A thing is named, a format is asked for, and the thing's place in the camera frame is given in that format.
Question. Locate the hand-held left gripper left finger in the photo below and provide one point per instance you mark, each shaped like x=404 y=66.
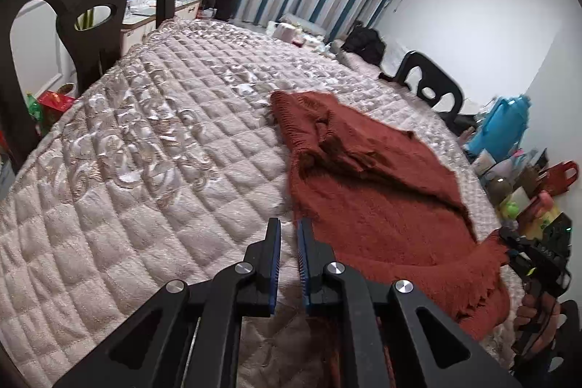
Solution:
x=273 y=265

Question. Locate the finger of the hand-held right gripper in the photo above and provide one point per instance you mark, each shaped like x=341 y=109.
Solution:
x=516 y=241

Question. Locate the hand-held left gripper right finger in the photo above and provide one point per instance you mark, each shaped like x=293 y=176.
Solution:
x=303 y=265

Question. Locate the rust red knitted sweater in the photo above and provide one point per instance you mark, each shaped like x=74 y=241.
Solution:
x=386 y=210

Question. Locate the person's right hand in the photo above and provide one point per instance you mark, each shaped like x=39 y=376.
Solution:
x=529 y=317

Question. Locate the small green toy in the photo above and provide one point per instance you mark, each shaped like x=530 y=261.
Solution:
x=510 y=209

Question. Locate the yellow green floral bag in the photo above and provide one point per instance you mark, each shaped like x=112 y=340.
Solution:
x=551 y=222

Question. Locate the red tumbler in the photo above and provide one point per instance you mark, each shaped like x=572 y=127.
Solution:
x=536 y=213

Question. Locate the glass teapot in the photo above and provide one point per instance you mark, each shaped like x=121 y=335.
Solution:
x=499 y=186

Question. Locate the red tote bag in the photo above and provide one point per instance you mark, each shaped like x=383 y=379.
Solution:
x=561 y=180

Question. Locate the blue thermos jug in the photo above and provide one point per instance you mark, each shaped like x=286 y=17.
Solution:
x=500 y=129

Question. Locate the beige quilted blanket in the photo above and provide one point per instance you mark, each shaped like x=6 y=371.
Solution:
x=136 y=188

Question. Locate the black bag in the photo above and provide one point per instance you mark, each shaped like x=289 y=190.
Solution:
x=363 y=45

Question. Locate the pale pink container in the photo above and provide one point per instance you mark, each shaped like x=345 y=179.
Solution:
x=287 y=34

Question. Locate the dark suitcase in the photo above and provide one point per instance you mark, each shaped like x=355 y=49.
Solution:
x=227 y=2

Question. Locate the white cabinet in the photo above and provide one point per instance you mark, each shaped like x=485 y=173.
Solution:
x=136 y=33

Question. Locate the red packet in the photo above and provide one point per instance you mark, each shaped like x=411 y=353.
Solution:
x=57 y=102

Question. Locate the green bottle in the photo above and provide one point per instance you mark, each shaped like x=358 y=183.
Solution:
x=35 y=110

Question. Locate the green leafy plant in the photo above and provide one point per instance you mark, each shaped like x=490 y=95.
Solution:
x=86 y=17

